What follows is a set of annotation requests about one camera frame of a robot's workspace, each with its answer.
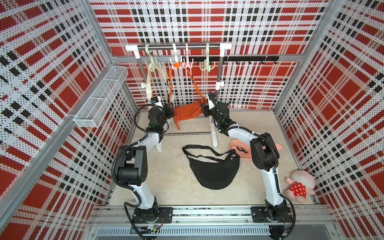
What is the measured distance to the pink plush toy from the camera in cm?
76

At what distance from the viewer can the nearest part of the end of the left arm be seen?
2.35 feet

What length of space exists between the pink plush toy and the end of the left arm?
0.76 metres
